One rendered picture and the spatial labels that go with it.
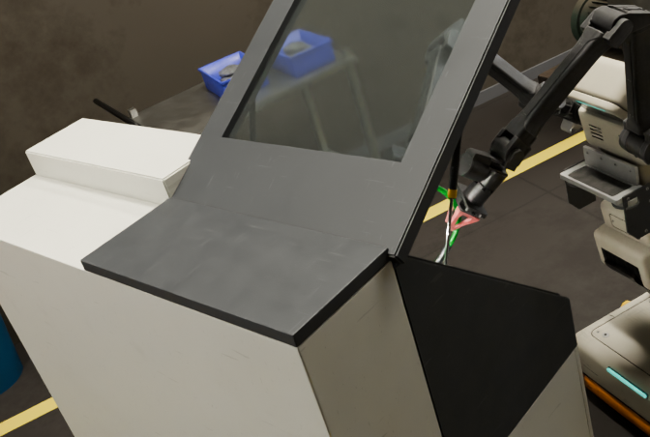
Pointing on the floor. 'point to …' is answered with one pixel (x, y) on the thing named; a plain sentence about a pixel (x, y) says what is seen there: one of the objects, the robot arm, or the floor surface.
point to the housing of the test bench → (205, 320)
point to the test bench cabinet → (559, 406)
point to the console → (116, 159)
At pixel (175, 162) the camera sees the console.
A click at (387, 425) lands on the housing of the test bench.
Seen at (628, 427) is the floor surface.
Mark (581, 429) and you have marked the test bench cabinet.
